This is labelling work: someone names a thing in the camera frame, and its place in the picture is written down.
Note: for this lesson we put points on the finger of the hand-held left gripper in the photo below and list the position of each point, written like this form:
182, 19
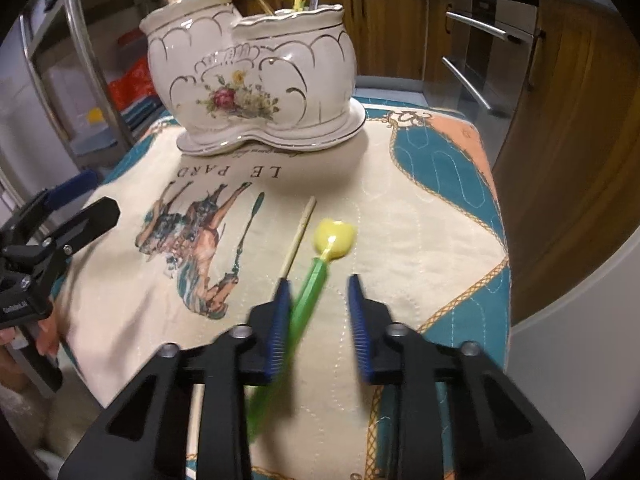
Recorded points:
90, 220
70, 191

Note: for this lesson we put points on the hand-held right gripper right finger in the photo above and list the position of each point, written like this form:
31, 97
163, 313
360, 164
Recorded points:
361, 330

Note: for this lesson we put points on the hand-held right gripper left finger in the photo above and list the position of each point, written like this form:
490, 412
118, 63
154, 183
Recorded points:
277, 330

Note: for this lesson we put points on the yellow green plastic spoon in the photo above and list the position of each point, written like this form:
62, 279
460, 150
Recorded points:
335, 237

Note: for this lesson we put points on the floral ceramic utensil holder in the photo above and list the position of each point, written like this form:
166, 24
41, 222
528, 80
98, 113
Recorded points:
310, 75

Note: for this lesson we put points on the person's left hand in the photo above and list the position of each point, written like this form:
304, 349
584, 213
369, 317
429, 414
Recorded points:
50, 342

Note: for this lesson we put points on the small yellow object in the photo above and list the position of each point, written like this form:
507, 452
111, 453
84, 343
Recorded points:
95, 116

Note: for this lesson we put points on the printed quilted tablecloth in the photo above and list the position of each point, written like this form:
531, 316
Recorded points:
425, 240

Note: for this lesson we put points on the orange packet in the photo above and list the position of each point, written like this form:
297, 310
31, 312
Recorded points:
131, 82

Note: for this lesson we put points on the stainless steel rack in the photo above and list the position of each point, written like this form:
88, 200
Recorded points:
87, 45

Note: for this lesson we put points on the wooden cabinet side panel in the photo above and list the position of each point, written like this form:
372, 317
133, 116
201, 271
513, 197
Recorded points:
565, 160

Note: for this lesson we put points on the wooden base cabinets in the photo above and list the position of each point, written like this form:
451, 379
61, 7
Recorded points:
385, 35

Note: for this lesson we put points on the built-in steel oven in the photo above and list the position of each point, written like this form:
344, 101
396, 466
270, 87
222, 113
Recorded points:
490, 60

